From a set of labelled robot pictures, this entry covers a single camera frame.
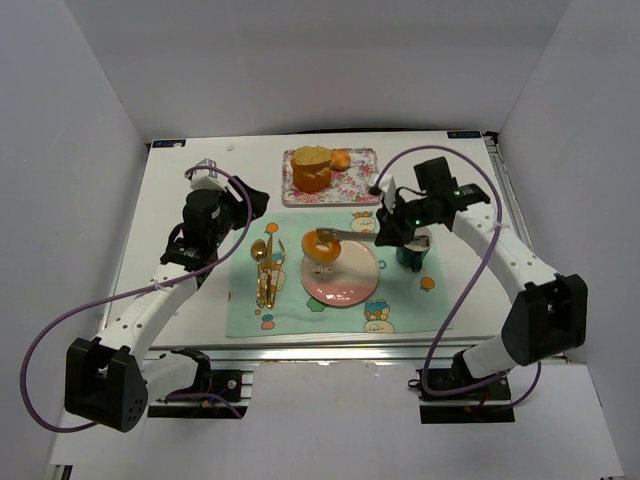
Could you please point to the large orange sponge cake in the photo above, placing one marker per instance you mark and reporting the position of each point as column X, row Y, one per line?
column 311, row 180

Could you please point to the gold fork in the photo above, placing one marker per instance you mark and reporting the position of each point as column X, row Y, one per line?
column 278, row 274

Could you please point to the floral rectangular tray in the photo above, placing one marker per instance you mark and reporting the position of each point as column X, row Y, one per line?
column 346, row 188

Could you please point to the orange glazed donut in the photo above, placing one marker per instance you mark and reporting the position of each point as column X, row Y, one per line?
column 321, row 251

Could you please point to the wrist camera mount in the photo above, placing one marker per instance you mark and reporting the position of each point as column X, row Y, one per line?
column 203, row 176
column 384, row 187

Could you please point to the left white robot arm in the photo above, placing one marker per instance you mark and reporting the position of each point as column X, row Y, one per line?
column 107, row 379

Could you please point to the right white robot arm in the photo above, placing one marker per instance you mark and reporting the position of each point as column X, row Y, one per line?
column 548, row 314

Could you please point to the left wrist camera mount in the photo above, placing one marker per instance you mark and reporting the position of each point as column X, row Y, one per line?
column 203, row 176

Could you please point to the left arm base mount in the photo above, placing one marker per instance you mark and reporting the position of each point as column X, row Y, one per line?
column 188, row 384

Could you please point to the metal food tongs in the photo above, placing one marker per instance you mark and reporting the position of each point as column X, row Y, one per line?
column 350, row 234

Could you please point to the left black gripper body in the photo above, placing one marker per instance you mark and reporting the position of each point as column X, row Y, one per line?
column 251, row 201

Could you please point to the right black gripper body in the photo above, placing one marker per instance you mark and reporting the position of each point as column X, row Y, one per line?
column 395, row 231

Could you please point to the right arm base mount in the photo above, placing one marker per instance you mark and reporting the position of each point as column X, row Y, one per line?
column 487, row 405

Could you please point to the right blue table label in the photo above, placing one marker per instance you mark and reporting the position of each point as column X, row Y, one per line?
column 464, row 134

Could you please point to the left blue table label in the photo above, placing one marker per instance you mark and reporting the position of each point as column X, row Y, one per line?
column 168, row 143

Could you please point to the green ceramic mug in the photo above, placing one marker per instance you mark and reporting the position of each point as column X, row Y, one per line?
column 411, row 256

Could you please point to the blue table label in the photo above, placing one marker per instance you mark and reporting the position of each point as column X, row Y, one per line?
column 464, row 134
column 168, row 143

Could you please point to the pink white ceramic plate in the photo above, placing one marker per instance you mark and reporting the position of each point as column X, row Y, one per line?
column 349, row 280

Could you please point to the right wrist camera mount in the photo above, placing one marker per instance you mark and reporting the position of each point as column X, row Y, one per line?
column 384, row 187

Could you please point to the seeded bread slice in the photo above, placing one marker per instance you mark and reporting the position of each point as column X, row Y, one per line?
column 312, row 156

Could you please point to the gold knife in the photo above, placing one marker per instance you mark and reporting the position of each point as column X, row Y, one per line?
column 268, row 263

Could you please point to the small round bun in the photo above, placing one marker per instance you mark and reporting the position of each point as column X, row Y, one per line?
column 340, row 160

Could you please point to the gold spoon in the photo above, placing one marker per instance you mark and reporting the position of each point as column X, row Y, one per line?
column 257, row 250

